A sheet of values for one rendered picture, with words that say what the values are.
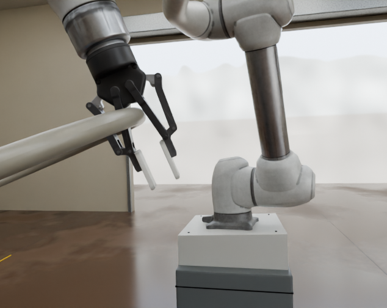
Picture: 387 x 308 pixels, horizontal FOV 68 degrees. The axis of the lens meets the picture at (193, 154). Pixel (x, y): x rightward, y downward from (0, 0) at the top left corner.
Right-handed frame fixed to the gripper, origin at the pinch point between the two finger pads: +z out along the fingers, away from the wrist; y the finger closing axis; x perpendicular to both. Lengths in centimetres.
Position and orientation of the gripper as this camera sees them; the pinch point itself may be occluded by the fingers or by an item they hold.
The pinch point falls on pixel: (158, 165)
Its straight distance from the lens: 49.6
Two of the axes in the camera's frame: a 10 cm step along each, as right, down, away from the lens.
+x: 0.5, 1.3, -9.9
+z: 3.9, 9.1, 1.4
